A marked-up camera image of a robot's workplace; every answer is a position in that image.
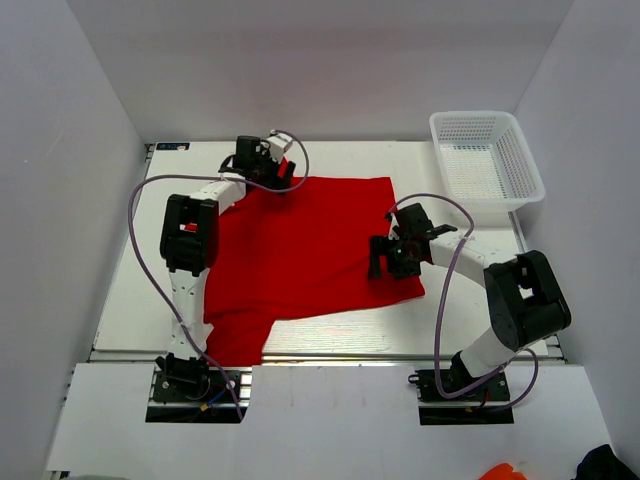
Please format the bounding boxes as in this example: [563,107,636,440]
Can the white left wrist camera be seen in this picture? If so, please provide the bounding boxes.
[266,130,293,164]

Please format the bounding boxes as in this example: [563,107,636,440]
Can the dark cloth at corner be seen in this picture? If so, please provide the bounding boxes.
[575,444,639,480]

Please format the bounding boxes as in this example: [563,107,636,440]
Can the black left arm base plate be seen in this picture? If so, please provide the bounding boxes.
[145,368,252,424]

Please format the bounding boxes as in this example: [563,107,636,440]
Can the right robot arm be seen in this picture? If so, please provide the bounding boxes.
[368,203,572,399]

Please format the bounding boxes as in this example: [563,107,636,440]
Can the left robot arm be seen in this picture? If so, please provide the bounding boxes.
[160,130,296,361]

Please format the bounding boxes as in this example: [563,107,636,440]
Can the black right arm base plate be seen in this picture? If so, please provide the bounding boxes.
[408,369,514,426]

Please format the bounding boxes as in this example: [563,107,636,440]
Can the dark blue table label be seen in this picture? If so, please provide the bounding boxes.
[155,142,190,151]

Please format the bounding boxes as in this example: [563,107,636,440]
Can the orange object at bottom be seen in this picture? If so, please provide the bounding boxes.
[480,463,527,480]

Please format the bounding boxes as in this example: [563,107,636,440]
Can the red t-shirt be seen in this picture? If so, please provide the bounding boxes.
[204,177,425,367]

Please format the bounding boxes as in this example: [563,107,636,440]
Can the white plastic mesh basket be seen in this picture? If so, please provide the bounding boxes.
[429,111,545,213]

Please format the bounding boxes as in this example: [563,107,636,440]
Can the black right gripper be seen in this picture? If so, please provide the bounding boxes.
[368,234,423,281]

